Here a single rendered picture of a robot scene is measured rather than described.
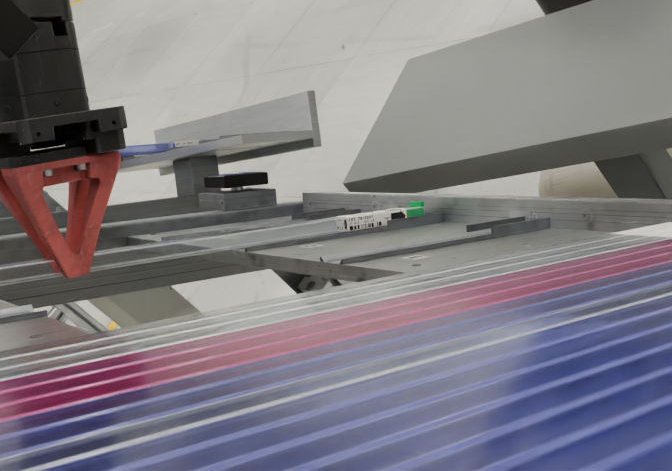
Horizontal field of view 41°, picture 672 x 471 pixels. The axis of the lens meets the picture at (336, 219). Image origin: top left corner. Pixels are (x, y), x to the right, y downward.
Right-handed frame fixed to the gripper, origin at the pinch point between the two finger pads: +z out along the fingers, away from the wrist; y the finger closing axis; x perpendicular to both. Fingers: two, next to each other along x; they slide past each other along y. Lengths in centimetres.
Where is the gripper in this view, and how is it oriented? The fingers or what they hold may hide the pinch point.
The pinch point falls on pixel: (70, 262)
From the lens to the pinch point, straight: 58.4
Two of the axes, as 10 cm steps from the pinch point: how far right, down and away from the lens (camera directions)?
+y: 6.1, 0.4, -7.9
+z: 1.4, 9.8, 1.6
